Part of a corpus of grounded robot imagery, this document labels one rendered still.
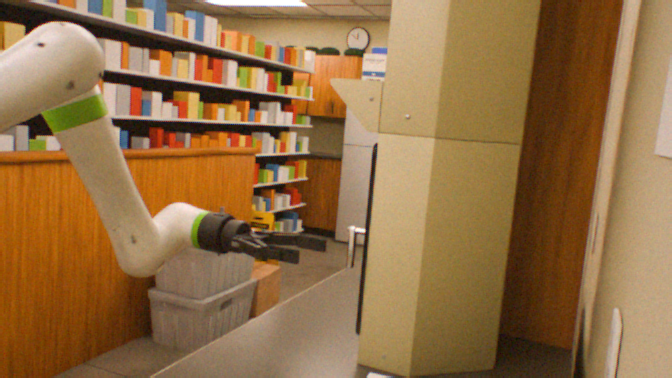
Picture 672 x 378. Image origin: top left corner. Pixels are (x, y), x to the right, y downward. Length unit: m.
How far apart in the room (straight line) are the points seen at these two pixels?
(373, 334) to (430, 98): 0.48
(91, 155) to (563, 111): 1.03
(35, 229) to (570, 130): 2.42
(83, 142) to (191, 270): 2.20
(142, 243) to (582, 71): 1.04
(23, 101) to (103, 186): 0.28
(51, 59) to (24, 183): 1.95
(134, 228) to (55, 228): 1.86
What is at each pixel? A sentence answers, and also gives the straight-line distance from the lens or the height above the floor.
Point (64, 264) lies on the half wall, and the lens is 3.20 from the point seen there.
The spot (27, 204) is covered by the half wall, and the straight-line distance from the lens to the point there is 3.00.
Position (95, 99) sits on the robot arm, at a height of 1.42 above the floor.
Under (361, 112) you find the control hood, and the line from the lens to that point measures 1.11.
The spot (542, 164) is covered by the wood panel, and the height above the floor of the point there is 1.36.
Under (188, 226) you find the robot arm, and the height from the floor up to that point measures 1.15.
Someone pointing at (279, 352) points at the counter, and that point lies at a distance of 1.23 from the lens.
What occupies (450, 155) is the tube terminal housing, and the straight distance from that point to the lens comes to 1.09.
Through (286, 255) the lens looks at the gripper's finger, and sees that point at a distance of 1.19.
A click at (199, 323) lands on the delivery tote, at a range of 3.41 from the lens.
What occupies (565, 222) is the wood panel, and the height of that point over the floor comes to 1.24.
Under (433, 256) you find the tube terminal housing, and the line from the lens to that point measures 1.11.
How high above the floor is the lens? 1.43
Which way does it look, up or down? 7 degrees down
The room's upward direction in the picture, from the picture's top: 5 degrees clockwise
